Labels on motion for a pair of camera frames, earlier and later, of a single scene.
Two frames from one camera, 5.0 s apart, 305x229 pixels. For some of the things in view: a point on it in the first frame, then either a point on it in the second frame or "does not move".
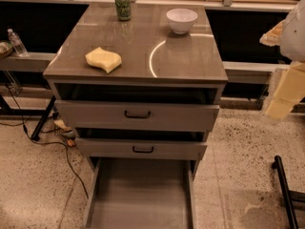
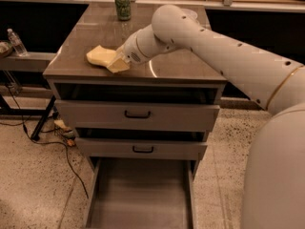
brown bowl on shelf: [6, 49] does not move
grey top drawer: [117, 115] does not move
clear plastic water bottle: [16, 43] does not move
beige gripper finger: [273, 36] -> [141, 46]
